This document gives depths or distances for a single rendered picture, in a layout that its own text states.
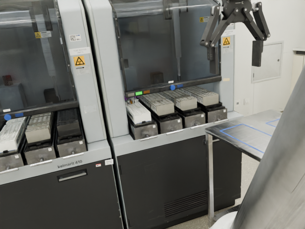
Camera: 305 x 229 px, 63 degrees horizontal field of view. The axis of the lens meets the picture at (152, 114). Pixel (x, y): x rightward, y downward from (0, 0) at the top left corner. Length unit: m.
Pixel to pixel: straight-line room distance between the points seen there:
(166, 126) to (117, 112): 0.29
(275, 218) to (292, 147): 0.09
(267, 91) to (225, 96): 1.81
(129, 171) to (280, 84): 2.55
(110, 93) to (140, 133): 0.27
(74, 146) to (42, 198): 0.33
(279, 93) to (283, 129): 3.34
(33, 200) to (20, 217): 0.12
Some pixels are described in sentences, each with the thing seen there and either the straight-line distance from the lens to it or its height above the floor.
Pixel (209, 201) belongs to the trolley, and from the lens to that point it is 1.48.
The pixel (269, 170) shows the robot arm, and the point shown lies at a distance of 0.28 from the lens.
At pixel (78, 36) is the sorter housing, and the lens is 1.33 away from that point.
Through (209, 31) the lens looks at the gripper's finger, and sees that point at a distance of 0.66.
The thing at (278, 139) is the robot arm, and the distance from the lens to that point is 0.25.
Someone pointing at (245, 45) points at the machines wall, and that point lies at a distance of 3.12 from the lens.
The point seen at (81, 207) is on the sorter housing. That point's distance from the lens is 1.55.
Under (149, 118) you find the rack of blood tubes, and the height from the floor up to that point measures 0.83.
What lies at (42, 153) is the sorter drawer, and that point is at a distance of 1.37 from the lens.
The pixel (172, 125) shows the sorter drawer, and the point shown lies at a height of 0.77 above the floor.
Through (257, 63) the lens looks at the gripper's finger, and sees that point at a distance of 0.76.
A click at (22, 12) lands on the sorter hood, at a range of 1.41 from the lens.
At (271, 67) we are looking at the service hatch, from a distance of 3.40.
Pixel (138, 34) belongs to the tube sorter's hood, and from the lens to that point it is 1.37.
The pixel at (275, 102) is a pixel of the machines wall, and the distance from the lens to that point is 3.59.
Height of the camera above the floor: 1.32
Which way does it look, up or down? 20 degrees down
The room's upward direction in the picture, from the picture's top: 6 degrees counter-clockwise
